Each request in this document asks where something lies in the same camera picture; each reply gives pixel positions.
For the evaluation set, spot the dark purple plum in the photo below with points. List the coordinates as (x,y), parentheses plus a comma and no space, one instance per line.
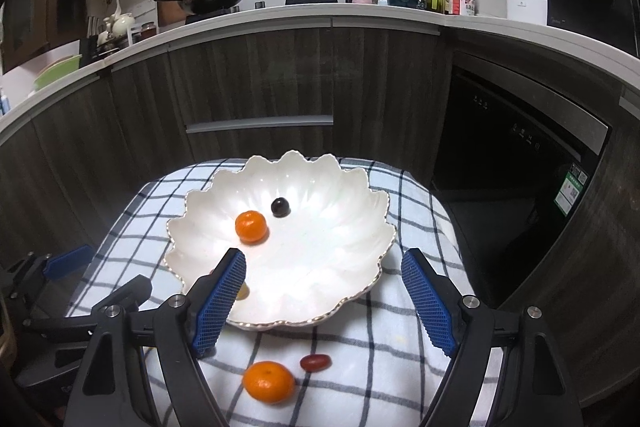
(280,207)

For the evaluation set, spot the black built-in dishwasher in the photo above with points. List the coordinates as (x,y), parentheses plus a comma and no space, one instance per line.
(500,182)

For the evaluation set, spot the red grape tomato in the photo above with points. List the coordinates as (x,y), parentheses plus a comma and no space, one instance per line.
(315,362)

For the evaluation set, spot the white canister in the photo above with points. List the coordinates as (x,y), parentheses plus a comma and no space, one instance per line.
(525,4)

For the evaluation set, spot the white scalloped bowl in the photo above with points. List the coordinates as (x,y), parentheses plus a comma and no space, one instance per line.
(320,267)

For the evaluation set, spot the dark blue dish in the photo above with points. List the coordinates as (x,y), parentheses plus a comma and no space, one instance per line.
(405,2)

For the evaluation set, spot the dark wood kitchen cabinets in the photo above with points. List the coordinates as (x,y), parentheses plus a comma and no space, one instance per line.
(250,67)

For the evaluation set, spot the white checked cloth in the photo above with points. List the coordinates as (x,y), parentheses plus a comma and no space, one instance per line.
(380,382)

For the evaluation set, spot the orange mandarin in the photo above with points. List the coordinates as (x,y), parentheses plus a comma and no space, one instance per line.
(251,227)
(268,382)

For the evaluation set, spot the white teapot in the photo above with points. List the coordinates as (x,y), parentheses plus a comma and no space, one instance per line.
(122,24)

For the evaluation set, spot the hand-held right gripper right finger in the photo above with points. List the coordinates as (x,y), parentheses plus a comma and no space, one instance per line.
(430,302)

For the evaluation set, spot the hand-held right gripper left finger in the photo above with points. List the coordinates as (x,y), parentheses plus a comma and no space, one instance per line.
(220,302)

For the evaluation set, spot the black dish rack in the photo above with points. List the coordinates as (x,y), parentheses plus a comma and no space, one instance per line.
(92,49)

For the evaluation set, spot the small glass jar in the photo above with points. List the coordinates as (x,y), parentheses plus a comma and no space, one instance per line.
(148,32)

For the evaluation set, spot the white kitchen countertop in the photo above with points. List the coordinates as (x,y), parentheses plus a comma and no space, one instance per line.
(300,13)

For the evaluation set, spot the tan longan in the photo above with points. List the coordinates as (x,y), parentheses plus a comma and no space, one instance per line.
(242,292)

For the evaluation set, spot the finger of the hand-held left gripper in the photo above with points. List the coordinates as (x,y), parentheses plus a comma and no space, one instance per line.
(127,291)
(67,263)

